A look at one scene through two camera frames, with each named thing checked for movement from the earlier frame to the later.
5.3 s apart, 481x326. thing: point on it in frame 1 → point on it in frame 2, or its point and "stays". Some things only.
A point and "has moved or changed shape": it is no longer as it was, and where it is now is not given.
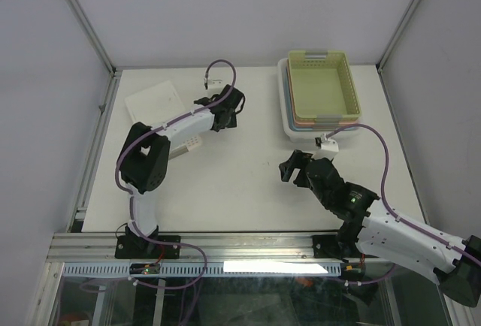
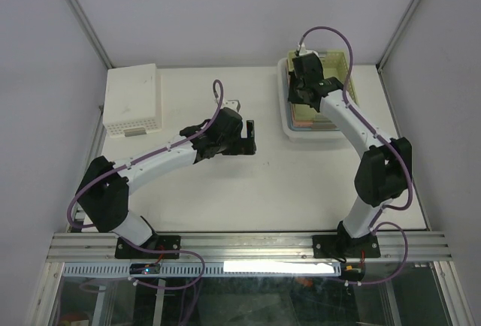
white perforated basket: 152,105 has moved or changed shape
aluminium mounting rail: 195,249 stays
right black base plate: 327,246 stays
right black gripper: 297,160 → 297,98
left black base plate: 137,247 stays
